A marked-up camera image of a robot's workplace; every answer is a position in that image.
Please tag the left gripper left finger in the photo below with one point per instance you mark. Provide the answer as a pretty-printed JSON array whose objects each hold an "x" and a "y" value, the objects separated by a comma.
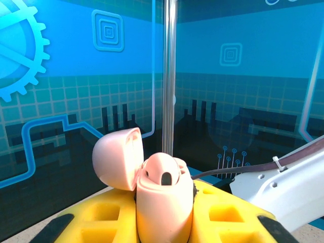
[{"x": 124, "y": 217}]

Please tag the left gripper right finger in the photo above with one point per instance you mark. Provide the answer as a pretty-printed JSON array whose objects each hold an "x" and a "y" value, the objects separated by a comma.
[{"x": 202, "y": 222}]

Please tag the pink earbud charging case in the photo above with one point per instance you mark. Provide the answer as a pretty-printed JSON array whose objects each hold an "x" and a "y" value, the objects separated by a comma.
[{"x": 162, "y": 210}]

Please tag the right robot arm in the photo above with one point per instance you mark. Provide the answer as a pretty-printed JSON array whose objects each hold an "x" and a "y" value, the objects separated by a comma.
[{"x": 291, "y": 187}]

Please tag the aluminium frame post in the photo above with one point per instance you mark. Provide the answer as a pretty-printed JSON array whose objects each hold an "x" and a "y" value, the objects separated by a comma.
[{"x": 169, "y": 76}]

